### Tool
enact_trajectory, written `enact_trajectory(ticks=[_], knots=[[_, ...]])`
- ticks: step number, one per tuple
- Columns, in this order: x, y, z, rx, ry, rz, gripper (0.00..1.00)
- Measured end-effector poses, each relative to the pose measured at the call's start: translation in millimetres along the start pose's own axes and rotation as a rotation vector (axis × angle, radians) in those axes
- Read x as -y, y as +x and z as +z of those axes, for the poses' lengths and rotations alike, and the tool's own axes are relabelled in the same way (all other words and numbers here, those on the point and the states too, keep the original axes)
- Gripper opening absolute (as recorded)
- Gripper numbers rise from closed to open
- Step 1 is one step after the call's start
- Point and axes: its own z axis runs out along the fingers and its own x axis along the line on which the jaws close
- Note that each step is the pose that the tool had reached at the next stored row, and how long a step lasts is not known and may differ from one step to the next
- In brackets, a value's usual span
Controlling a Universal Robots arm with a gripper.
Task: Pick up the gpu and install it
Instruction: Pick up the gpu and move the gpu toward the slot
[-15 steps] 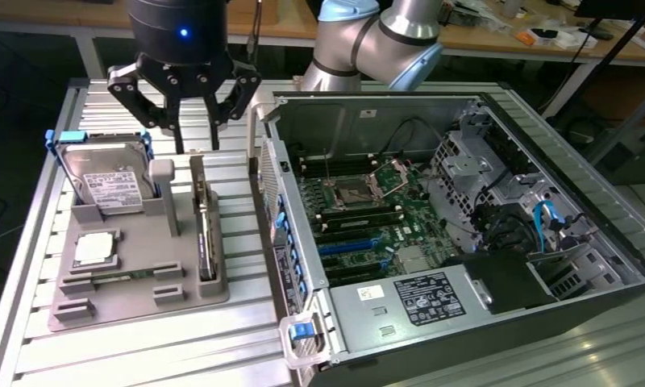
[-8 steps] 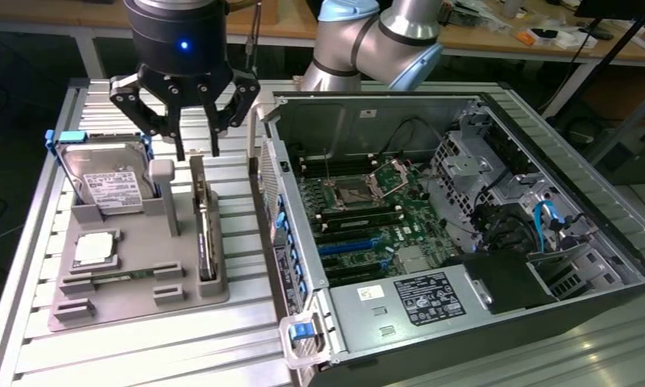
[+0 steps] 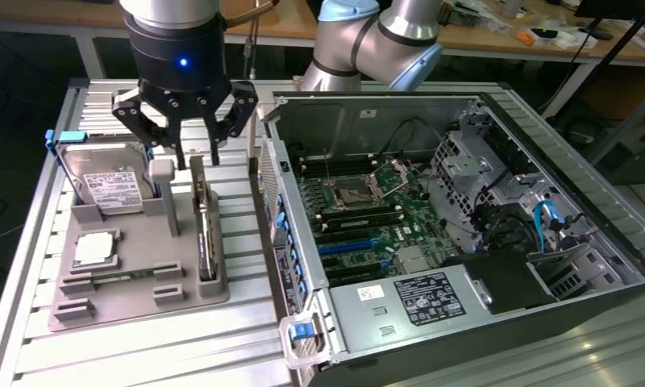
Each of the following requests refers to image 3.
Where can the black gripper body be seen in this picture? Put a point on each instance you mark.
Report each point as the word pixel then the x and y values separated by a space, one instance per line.
pixel 177 48

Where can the low-profile graphics card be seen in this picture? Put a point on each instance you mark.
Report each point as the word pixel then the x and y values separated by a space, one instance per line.
pixel 205 225

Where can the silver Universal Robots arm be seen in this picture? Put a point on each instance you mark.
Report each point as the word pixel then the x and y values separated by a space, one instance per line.
pixel 397 28

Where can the thin metal locking lever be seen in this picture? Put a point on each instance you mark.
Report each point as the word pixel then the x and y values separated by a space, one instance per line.
pixel 329 169

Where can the CPU socket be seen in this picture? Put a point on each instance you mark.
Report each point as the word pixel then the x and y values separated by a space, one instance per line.
pixel 354 193

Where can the grey plastic parts rack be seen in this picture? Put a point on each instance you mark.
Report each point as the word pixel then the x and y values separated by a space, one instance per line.
pixel 140 242

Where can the metal socket cover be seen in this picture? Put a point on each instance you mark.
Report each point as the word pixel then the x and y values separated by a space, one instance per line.
pixel 389 177

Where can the silver CPU chip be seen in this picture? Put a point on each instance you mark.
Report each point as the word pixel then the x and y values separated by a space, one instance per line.
pixel 93 250

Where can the black installed RAM stick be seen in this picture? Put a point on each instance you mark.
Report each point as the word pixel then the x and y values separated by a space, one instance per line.
pixel 362 223

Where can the blue expansion slot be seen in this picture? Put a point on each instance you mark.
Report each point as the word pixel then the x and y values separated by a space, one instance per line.
pixel 349 246

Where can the green RAM stick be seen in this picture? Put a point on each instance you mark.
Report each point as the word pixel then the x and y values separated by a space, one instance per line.
pixel 125 277

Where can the green motherboard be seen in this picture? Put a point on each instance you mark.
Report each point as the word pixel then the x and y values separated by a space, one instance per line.
pixel 413 230

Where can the metal disk bay cage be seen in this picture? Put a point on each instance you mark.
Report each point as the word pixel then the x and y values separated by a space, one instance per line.
pixel 468 169

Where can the silver chipset heatsink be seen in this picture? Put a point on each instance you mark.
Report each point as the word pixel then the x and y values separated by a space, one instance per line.
pixel 413 260

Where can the grey power supply unit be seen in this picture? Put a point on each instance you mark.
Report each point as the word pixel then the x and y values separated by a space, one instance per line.
pixel 408 306

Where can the orange and white box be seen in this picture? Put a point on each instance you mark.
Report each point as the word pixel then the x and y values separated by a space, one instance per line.
pixel 548 38

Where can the black plastic air shroud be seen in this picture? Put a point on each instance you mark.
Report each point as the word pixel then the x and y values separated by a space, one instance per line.
pixel 505 282

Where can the black computer mouse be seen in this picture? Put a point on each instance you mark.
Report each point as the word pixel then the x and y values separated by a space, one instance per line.
pixel 596 33

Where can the black slanted pole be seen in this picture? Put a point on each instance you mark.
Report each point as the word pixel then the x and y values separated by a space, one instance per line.
pixel 613 52

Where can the dark computer monitor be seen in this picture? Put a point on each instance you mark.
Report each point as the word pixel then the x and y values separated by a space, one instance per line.
pixel 624 8

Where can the black open PC case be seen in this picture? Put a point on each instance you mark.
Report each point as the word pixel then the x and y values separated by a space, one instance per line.
pixel 569 314

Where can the hard disk with blue bracket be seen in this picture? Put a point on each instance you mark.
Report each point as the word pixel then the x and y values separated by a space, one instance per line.
pixel 106 177

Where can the wooden desk white frame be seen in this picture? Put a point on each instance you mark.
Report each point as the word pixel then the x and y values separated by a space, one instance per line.
pixel 58 16
pixel 548 50

